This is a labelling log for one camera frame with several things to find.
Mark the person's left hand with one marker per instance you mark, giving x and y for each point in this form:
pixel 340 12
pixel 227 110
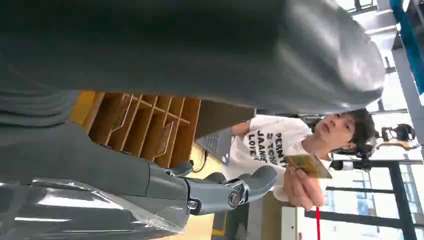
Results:
pixel 303 192

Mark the person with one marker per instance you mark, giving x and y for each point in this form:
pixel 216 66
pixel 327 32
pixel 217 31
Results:
pixel 261 127

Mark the blue beam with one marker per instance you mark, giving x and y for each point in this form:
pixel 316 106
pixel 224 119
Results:
pixel 409 36

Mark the clear plastic film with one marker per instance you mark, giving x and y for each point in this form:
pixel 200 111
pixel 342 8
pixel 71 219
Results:
pixel 109 202

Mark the brown card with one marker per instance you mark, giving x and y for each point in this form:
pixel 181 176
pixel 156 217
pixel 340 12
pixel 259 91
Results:
pixel 122 114
pixel 165 140

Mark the red barrier belt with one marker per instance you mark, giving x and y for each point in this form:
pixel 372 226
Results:
pixel 318 225

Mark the wooden card box with dividers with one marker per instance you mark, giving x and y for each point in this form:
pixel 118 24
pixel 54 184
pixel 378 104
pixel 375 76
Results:
pixel 145 126

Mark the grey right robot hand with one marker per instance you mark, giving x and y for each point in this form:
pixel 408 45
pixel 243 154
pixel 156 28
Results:
pixel 198 49

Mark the black metal frame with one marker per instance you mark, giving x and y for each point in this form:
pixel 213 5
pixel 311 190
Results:
pixel 397 185

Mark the black device on stand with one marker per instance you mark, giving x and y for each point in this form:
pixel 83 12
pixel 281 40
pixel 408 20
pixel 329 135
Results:
pixel 402 132

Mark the grey laptop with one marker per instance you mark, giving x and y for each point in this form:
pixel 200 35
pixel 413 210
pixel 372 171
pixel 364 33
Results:
pixel 215 144

